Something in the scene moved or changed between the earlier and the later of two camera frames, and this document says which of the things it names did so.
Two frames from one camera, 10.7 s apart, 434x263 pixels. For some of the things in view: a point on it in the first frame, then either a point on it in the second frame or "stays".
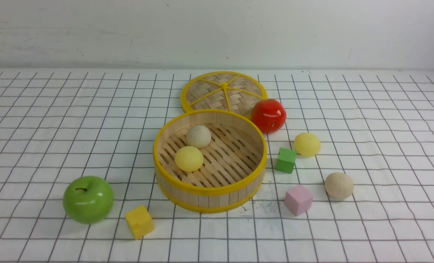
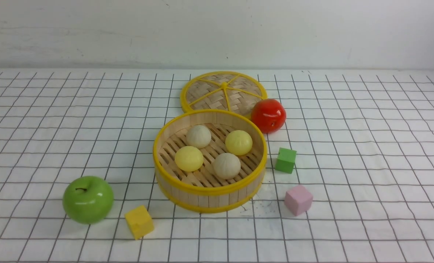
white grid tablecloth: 389,130 stays
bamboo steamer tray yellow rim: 209,161 stays
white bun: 198,136 stays
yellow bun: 307,144 → 239,143
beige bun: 338,185 → 226,166
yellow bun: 189,159 stays
